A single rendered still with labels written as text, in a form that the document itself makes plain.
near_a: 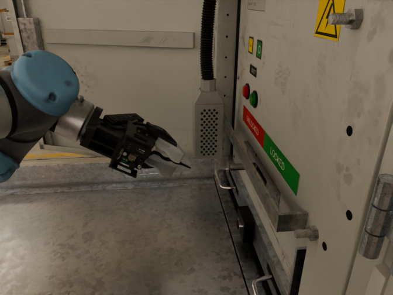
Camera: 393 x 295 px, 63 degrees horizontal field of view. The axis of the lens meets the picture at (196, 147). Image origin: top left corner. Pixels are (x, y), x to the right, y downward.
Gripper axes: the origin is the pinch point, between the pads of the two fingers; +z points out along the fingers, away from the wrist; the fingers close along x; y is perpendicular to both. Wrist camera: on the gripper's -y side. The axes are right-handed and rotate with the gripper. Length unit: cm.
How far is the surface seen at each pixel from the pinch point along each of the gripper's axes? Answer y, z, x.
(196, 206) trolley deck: -8.7, 11.3, -13.5
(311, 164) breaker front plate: 23.3, 6.7, 17.5
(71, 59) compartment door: -47, -34, -5
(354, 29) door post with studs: 33.2, -4.9, 30.2
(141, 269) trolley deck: 10.8, 0.3, -19.4
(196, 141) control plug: -13.6, 3.8, 0.4
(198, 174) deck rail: -22.2, 12.3, -11.5
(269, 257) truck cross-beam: 17.1, 16.4, -1.9
